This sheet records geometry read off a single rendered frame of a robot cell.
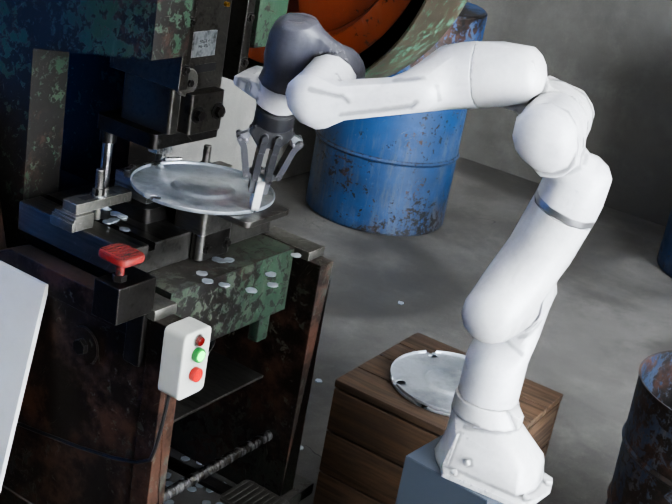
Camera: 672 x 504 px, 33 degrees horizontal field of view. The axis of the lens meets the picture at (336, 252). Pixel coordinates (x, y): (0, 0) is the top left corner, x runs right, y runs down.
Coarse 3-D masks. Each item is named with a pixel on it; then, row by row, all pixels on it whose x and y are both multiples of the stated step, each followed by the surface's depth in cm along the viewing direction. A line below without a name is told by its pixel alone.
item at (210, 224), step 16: (272, 208) 223; (176, 224) 226; (192, 224) 224; (208, 224) 223; (224, 224) 228; (240, 224) 214; (256, 224) 215; (192, 240) 225; (208, 240) 225; (224, 240) 229; (192, 256) 225; (208, 256) 227
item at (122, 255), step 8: (104, 248) 196; (112, 248) 196; (120, 248) 197; (128, 248) 197; (104, 256) 194; (112, 256) 194; (120, 256) 194; (128, 256) 194; (136, 256) 195; (144, 256) 197; (120, 264) 193; (128, 264) 193; (136, 264) 195; (120, 272) 197
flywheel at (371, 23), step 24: (312, 0) 246; (336, 0) 242; (360, 0) 239; (384, 0) 232; (408, 0) 229; (336, 24) 244; (360, 24) 236; (384, 24) 233; (408, 24) 237; (264, 48) 251; (360, 48) 237; (384, 48) 244
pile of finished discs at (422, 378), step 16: (416, 352) 269; (432, 352) 271; (448, 352) 272; (400, 368) 261; (416, 368) 262; (432, 368) 263; (448, 368) 263; (400, 384) 255; (416, 384) 255; (432, 384) 255; (448, 384) 256; (416, 400) 248; (432, 400) 249; (448, 400) 250; (448, 416) 246
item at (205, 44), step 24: (216, 0) 217; (216, 24) 219; (192, 48) 216; (216, 48) 222; (192, 72) 216; (216, 72) 224; (144, 96) 220; (168, 96) 216; (192, 96) 216; (216, 96) 222; (144, 120) 221; (168, 120) 218; (192, 120) 218; (216, 120) 225
